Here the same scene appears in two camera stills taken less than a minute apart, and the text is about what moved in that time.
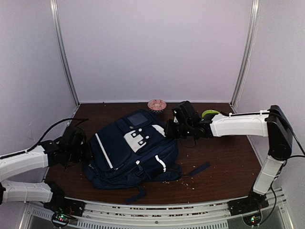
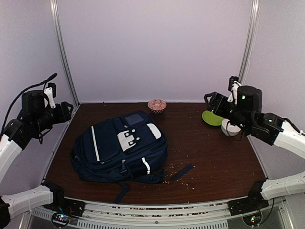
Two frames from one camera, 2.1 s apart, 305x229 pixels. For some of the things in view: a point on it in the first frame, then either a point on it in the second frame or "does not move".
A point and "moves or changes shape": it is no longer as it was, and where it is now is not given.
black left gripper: (88, 155) → (62, 117)
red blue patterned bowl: (157, 106) does not move
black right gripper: (168, 132) → (216, 96)
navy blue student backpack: (130, 153) moves or changes shape
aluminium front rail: (212, 215) does not move
